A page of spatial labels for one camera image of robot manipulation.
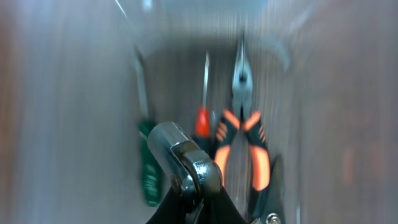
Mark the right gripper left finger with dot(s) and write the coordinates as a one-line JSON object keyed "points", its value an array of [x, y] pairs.
{"points": [[170, 211]]}

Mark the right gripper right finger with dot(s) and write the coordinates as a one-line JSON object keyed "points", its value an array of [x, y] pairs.
{"points": [[220, 210]]}

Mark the green handled screwdriver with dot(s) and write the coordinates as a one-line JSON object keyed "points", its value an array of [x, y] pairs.
{"points": [[151, 172]]}

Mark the small silver wrench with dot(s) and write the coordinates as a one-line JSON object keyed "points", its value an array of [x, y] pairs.
{"points": [[192, 173]]}

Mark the red handled snips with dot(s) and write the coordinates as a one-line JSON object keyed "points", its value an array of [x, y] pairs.
{"points": [[267, 206]]}

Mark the black red screwdriver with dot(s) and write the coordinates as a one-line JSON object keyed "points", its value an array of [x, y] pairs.
{"points": [[202, 132]]}

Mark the orange black long-nose pliers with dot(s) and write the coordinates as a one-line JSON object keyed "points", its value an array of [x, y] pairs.
{"points": [[241, 117]]}

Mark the clear plastic container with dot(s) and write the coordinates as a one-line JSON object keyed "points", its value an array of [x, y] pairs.
{"points": [[325, 81]]}

